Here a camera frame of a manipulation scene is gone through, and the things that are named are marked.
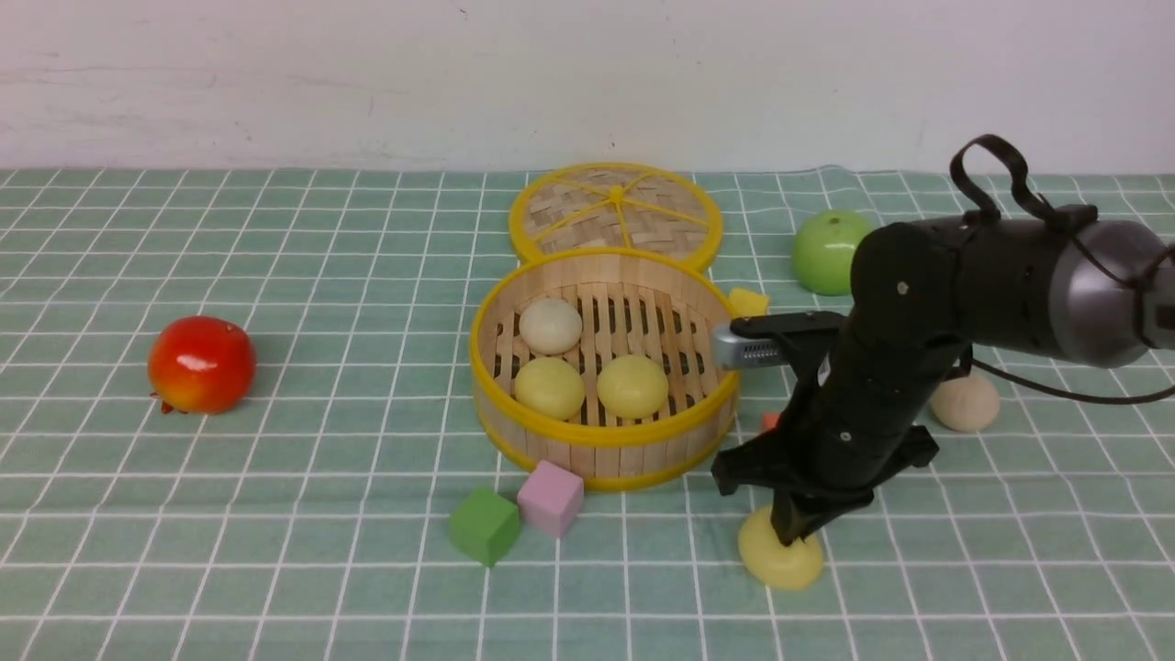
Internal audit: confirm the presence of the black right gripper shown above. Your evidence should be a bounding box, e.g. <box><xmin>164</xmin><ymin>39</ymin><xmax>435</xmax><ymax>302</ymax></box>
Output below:
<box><xmin>711</xmin><ymin>321</ymin><xmax>972</xmax><ymax>547</ymax></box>

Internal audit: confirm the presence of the yellow bun front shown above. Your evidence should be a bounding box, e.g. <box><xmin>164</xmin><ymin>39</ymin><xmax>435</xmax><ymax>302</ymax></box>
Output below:
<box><xmin>737</xmin><ymin>506</ymin><xmax>825</xmax><ymax>591</ymax></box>

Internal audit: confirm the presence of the yellow bun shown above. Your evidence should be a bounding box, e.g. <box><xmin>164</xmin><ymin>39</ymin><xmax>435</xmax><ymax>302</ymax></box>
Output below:
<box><xmin>513</xmin><ymin>357</ymin><xmax>585</xmax><ymax>421</ymax></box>
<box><xmin>596</xmin><ymin>355</ymin><xmax>670</xmax><ymax>420</ymax></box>
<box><xmin>737</xmin><ymin>506</ymin><xmax>825</xmax><ymax>591</ymax></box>

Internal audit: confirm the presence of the white bun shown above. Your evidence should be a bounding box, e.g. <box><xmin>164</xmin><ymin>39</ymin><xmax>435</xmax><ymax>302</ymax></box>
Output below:
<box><xmin>518</xmin><ymin>297</ymin><xmax>583</xmax><ymax>356</ymax></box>
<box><xmin>929</xmin><ymin>372</ymin><xmax>1002</xmax><ymax>432</ymax></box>

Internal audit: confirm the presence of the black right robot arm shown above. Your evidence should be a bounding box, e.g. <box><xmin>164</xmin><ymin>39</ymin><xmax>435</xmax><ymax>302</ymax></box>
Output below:
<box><xmin>711</xmin><ymin>218</ymin><xmax>1174</xmax><ymax>544</ymax></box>

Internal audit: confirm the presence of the bamboo steamer tray yellow rim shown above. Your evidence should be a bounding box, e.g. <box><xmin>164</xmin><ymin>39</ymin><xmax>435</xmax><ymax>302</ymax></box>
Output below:
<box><xmin>466</xmin><ymin>248</ymin><xmax>740</xmax><ymax>492</ymax></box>

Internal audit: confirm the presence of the woven bamboo steamer lid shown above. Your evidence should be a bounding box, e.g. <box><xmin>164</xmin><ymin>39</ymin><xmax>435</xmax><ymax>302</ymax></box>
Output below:
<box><xmin>508</xmin><ymin>162</ymin><xmax>723</xmax><ymax>272</ymax></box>

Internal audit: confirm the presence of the yellow foam cube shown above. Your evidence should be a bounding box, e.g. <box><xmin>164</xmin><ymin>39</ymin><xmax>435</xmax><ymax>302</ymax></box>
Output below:
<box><xmin>729</xmin><ymin>286</ymin><xmax>768</xmax><ymax>318</ymax></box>

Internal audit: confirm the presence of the pink foam cube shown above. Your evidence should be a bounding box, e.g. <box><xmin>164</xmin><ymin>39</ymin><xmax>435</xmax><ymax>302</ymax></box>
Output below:
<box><xmin>516</xmin><ymin>460</ymin><xmax>585</xmax><ymax>539</ymax></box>

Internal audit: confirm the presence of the green toy apple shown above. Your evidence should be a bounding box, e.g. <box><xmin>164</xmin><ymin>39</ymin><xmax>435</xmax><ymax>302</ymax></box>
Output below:
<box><xmin>790</xmin><ymin>209</ymin><xmax>874</xmax><ymax>297</ymax></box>

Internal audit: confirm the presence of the green foam cube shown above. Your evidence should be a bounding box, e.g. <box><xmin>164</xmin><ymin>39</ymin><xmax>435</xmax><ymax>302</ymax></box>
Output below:
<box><xmin>448</xmin><ymin>487</ymin><xmax>521</xmax><ymax>568</ymax></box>

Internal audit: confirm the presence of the green checked tablecloth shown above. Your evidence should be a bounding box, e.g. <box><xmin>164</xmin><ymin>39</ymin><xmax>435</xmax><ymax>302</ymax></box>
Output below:
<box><xmin>1</xmin><ymin>169</ymin><xmax>1174</xmax><ymax>660</ymax></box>

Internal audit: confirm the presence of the red yellow toy pomegranate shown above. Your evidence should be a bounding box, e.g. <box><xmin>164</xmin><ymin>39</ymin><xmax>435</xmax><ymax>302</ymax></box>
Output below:
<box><xmin>147</xmin><ymin>315</ymin><xmax>257</xmax><ymax>414</ymax></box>

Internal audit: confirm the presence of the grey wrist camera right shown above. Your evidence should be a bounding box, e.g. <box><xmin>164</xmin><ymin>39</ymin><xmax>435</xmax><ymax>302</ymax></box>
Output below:
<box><xmin>711</xmin><ymin>310</ymin><xmax>846</xmax><ymax>376</ymax></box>

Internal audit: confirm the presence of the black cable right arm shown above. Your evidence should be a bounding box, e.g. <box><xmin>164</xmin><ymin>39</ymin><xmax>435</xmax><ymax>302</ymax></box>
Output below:
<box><xmin>949</xmin><ymin>134</ymin><xmax>1175</xmax><ymax>406</ymax></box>

